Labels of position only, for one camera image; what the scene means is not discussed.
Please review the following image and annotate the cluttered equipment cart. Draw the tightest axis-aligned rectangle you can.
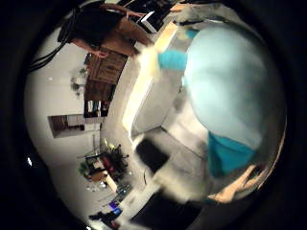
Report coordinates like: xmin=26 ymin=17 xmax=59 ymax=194
xmin=77 ymin=139 xmax=130 ymax=190

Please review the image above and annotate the person in dark shirt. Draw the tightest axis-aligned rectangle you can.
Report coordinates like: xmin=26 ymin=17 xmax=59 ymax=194
xmin=58 ymin=2 xmax=155 ymax=59

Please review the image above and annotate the dark rectangular wall board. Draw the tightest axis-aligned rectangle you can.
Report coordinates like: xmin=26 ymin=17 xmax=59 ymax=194
xmin=47 ymin=113 xmax=104 ymax=139

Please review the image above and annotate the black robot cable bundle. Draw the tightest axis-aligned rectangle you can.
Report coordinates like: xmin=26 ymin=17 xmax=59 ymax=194
xmin=29 ymin=6 xmax=82 ymax=73

